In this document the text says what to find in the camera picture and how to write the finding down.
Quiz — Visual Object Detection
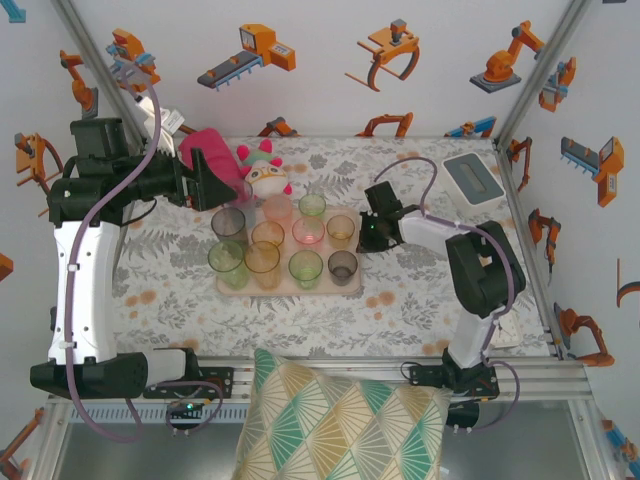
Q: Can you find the amber translucent plastic cup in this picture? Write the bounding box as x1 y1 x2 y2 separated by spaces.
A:
243 241 282 292
250 220 286 251
326 214 357 250

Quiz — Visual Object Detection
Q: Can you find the grey translucent plastic cup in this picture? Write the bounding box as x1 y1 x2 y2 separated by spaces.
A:
210 207 249 246
327 249 359 288

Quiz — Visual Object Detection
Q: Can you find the green translucent plastic cup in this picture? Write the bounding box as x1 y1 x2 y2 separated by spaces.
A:
207 241 250 291
288 249 324 291
298 193 327 219

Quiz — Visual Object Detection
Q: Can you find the salmon translucent plastic cup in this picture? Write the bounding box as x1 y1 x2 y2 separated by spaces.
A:
262 193 294 224

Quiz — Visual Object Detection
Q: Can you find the beige rectangular tray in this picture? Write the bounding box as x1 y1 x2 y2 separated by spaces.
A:
214 204 364 297

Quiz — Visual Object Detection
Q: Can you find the pink rolled towel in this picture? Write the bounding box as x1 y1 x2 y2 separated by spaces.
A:
178 127 244 187

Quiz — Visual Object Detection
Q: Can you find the white pink plush toy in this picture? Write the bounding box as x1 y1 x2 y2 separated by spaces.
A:
236 138 295 199

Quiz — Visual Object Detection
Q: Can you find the white grey tissue box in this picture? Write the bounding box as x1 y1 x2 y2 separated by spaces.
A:
442 153 507 216

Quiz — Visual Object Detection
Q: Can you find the floral printed tablecloth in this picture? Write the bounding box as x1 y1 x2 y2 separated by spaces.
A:
92 135 557 359

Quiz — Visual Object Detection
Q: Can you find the teal yellow patterned pillow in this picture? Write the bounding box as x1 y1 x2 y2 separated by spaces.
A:
233 348 454 480

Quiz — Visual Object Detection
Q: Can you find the small black controller box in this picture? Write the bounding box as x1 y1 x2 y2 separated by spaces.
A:
444 399 481 431

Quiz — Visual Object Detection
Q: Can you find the small board with green light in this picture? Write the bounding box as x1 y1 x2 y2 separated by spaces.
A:
166 399 207 420

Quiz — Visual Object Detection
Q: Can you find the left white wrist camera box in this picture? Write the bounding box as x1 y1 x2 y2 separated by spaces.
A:
134 94 184 151

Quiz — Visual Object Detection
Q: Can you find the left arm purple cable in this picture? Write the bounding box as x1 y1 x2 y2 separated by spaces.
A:
63 63 224 444

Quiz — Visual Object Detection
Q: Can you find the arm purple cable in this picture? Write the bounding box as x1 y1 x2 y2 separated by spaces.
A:
373 157 524 434
63 63 224 444

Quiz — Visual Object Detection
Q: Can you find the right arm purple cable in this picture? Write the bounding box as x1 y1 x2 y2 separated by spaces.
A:
373 157 524 434

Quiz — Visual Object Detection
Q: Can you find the aluminium frame post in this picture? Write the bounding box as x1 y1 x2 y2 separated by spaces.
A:
49 0 149 146
496 0 594 146

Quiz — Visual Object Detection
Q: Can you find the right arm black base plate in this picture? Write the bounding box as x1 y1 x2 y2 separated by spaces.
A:
407 363 501 401

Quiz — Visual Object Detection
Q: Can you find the aluminium side rail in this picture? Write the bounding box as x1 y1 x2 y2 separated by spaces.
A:
493 139 569 361

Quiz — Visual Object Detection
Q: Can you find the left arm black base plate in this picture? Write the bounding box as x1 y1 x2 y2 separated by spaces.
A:
143 366 236 400

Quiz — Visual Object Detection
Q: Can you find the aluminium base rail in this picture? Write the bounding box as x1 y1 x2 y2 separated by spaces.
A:
47 355 594 407

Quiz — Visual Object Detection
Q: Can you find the slotted grey cable duct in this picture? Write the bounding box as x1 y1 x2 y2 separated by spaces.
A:
67 405 251 424

